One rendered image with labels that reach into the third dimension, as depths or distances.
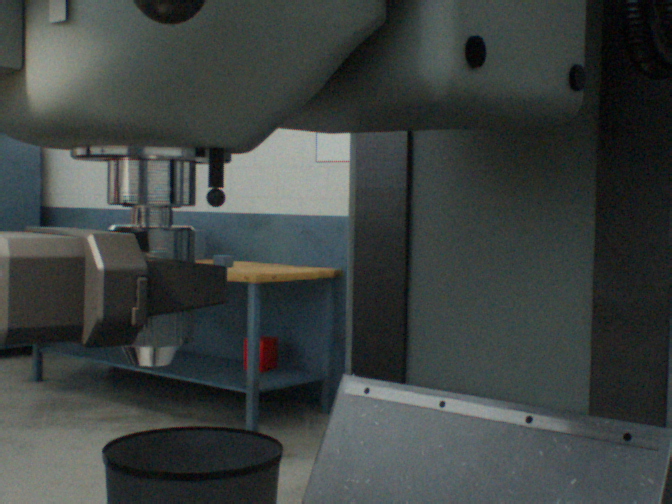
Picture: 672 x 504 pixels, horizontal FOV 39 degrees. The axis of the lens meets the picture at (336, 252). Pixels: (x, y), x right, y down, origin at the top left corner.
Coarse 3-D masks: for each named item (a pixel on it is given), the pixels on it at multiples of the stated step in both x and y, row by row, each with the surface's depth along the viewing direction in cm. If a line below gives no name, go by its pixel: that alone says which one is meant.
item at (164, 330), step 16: (160, 256) 50; (176, 256) 50; (192, 256) 51; (160, 320) 50; (176, 320) 50; (192, 320) 52; (144, 336) 50; (160, 336) 50; (176, 336) 50; (192, 336) 52
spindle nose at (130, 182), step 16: (112, 160) 50; (128, 160) 49; (144, 160) 49; (160, 160) 49; (176, 160) 50; (112, 176) 50; (128, 176) 49; (144, 176) 49; (160, 176) 49; (176, 176) 50; (192, 176) 51; (112, 192) 50; (128, 192) 49; (144, 192) 49; (160, 192) 49; (176, 192) 50; (192, 192) 51
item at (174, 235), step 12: (108, 228) 51; (120, 228) 50; (132, 228) 50; (144, 228) 49; (156, 228) 50; (168, 228) 50; (180, 228) 50; (192, 228) 52; (144, 240) 49; (156, 240) 50; (168, 240) 50; (180, 240) 50; (192, 240) 51
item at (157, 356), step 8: (128, 352) 51; (136, 352) 51; (144, 352) 51; (152, 352) 51; (160, 352) 51; (168, 352) 51; (128, 360) 52; (136, 360) 51; (144, 360) 51; (152, 360) 51; (160, 360) 51; (168, 360) 52
